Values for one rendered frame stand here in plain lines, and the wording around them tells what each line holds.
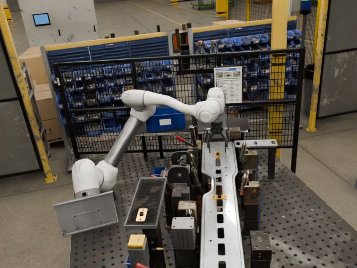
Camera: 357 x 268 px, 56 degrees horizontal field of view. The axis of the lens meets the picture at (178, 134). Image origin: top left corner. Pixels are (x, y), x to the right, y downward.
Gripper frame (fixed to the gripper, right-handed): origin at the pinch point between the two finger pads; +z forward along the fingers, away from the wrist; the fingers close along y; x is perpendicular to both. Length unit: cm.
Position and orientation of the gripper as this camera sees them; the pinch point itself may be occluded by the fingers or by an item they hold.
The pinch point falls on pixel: (217, 149)
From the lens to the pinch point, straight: 222.6
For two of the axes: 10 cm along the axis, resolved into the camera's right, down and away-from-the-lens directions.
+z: 0.8, 9.0, 4.2
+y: 9.9, -0.4, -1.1
